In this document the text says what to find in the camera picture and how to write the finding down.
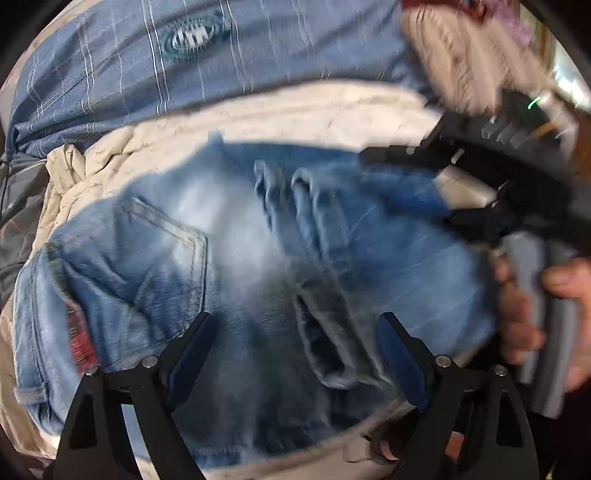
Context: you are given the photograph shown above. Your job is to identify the person's right hand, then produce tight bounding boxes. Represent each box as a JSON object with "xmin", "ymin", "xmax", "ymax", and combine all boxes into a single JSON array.
[{"xmin": 494, "ymin": 256, "xmax": 591, "ymax": 394}]

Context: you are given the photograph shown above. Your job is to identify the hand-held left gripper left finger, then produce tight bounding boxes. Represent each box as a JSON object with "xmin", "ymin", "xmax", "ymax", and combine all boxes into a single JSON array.
[{"xmin": 54, "ymin": 311, "xmax": 218, "ymax": 480}]

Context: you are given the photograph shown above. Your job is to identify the cream leaf-print quilt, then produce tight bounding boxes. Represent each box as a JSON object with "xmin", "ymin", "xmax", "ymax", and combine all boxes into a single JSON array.
[{"xmin": 0, "ymin": 83, "xmax": 462, "ymax": 480}]

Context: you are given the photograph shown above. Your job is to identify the purple cloth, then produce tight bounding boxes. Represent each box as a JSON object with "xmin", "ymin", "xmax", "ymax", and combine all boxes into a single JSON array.
[{"xmin": 485, "ymin": 0, "xmax": 541, "ymax": 47}]

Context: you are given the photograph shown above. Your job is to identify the beige striped floral pillow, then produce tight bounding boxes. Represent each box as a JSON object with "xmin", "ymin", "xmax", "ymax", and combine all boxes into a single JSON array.
[{"xmin": 402, "ymin": 7, "xmax": 555, "ymax": 116}]

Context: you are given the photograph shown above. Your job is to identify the blue denim pants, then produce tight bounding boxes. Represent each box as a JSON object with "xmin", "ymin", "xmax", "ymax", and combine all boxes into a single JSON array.
[{"xmin": 13, "ymin": 143, "xmax": 504, "ymax": 467}]

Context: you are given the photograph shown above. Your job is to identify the crumpled grey patterned blanket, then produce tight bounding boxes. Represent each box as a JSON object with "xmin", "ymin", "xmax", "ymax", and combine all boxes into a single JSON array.
[{"xmin": 0, "ymin": 152, "xmax": 51, "ymax": 296}]

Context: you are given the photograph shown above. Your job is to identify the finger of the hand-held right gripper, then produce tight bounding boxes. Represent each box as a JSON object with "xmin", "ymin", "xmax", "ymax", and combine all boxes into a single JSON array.
[
  {"xmin": 388, "ymin": 181, "xmax": 500, "ymax": 244},
  {"xmin": 360, "ymin": 143, "xmax": 462, "ymax": 171}
]

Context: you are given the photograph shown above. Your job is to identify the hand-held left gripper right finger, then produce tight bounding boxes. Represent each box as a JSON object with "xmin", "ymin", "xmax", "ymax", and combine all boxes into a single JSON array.
[{"xmin": 376, "ymin": 311, "xmax": 541, "ymax": 480}]

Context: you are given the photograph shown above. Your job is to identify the dark red plastic bag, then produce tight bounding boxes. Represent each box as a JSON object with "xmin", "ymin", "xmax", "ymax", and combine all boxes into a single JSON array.
[{"xmin": 402, "ymin": 0, "xmax": 490, "ymax": 24}]

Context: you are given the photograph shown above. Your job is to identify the blue plaid bolster cover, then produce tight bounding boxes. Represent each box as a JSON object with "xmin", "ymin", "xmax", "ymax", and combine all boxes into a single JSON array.
[{"xmin": 9, "ymin": 0, "xmax": 435, "ymax": 153}]

